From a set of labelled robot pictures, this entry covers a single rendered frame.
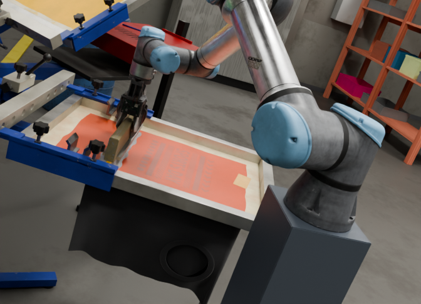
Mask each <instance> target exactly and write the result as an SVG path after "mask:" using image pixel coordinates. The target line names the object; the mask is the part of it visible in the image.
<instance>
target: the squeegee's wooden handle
mask: <svg viewBox="0 0 421 304"><path fill-rule="evenodd" d="M133 124H134V121H133V116H132V115H128V116H127V117H126V119H125V120H124V121H123V122H122V123H121V125H120V126H119V127H118V128H117V129H116V131H115V132H114V133H113V135H112V136H111V137H110V138H109V141H108V145H107V149H106V152H105V156H104V160H107V161H109V162H113V163H114V161H115V159H116V157H117V155H118V154H119V152H120V151H121V149H122V148H123V146H124V145H125V144H126V142H127V140H128V139H129V138H130V132H131V131H132V126H133Z"/></svg>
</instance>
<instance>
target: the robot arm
mask: <svg viewBox="0 0 421 304"><path fill-rule="evenodd" d="M206 1H207V2H208V3H210V4H211V5H213V6H214V5H216V6H219V8H220V10H221V14H222V17H223V18H224V20H225V22H226V23H227V24H226V25H225V26H224V27H223V28H222V29H221V30H219V31H218V32H217V33H216V34H215V35H213V37H211V38H210V39H209V40H207V41H206V42H205V43H204V44H203V45H202V46H201V47H199V48H198V49H197V50H195V51H194V50H188V49H185V48H179V47H176V46H170V45H167V44H165V43H164V41H165V40H164V38H165V33H164V32H163V31H162V30H160V29H157V28H154V27H151V26H144V27H142V29H141V32H140V35H139V36H138V41H137V46H136V49H135V53H134V56H133V60H132V64H131V67H130V74H129V79H131V82H130V87H129V89H128V91H125V92H124V93H123V94H122V95H121V98H120V101H119V103H118V105H117V123H116V127H117V128H118V127H119V126H120V125H121V123H122V122H123V121H124V119H125V117H127V115H132V116H133V121H134V124H133V126H132V131H131V132H130V139H131V138H132V137H134V136H135V134H136V133H137V132H138V130H139V128H140V127H141V125H142V124H143V122H144V120H145V119H146V117H147V113H148V110H147V108H148V105H146V102H147V101H148V100H147V97H146V96H145V95H146V85H149V84H151V81H152V78H153V75H154V73H157V71H159V72H161V73H163V74H166V75H168V74H171V73H180V74H185V75H191V76H197V77H199V78H209V79H211V78H213V77H215V76H216V75H217V73H218V71H219V67H220V64H221V63H222V62H223V61H225V60H226V59H228V57H230V56H231V55H233V54H234V53H235V52H237V51H238V50H239V49H242V53H243V55H244V59H245V61H246V64H247V67H248V70H249V72H250V75H251V78H252V81H253V84H254V87H255V89H256V92H257V95H258V98H259V101H260V103H259V105H258V106H257V109H256V113H255V115H254V117H253V120H252V124H251V126H252V127H253V130H252V131H251V139H252V144H253V146H254V149H255V151H256V152H257V154H258V156H260V158H261V159H262V160H263V161H265V162H266V163H268V164H270V165H274V166H279V167H282V168H285V169H305V171H304V172H303V173H302V174H301V175H300V176H299V177H298V178H297V179H296V181H295V182H294V183H293V184H292V186H291V187H290V188H289V189H288V191H287V193H286V195H285V197H284V203H285V205H286V207H287V208H288V209H289V210H290V211H291V212H292V213H293V214H294V215H295V216H297V217H298V218H300V219H301V220H303V221H305V222H306V223H308V224H310V225H312V226H315V227H317V228H320V229H324V230H326V231H331V232H335V233H344V232H347V231H349V230H350V229H351V227H352V225H353V223H354V221H355V216H356V204H357V198H358V192H359V190H360V187H361V185H362V184H363V181H364V179H365V177H366V175H367V173H368V171H369V169H370V166H371V164H372V162H373V160H374V158H375V156H376V154H377V152H378V150H379V148H380V147H381V146H382V145H381V143H382V140H383V138H384V136H385V129H384V127H383V126H382V125H381V124H380V123H378V122H377V121H375V120H374V119H372V118H370V117H368V116H366V115H364V114H362V113H360V112H358V111H356V110H354V109H352V108H350V107H347V106H345V105H342V104H340V103H335V104H333V106H332V107H331V108H330V112H328V111H324V110H320V109H319V107H318V105H317V103H316V100H315V99H314V96H313V94H312V92H311V90H309V89H308V88H306V87H303V86H301V85H300V83H299V80H298V78H297V76H296V73H295V71H294V68H293V66H292V64H291V61H290V59H289V56H288V54H287V51H286V49H285V47H284V44H283V41H282V39H281V37H280V35H279V32H278V29H277V26H279V25H280V24H281V23H282V22H283V21H284V20H285V19H286V18H287V16H288V14H289V13H290V11H291V8H292V6H293V1H294V0H206Z"/></svg>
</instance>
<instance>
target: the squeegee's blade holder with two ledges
mask: <svg viewBox="0 0 421 304"><path fill-rule="evenodd" d="M142 127H143V124H142V125H141V127H140V128H139V130H138V132H137V133H136V134H135V136H134V137H132V138H131V139H130V138H129V139H128V140H127V142H126V144H125V145H124V146H123V148H122V149H121V151H120V152H119V154H118V155H117V157H116V160H120V159H121V158H122V157H123V155H124V153H125V152H126V151H127V149H128V148H129V146H130V144H131V143H132V142H133V140H134V138H135V137H136V136H137V134H138V133H139V131H140V129H141V128H142Z"/></svg>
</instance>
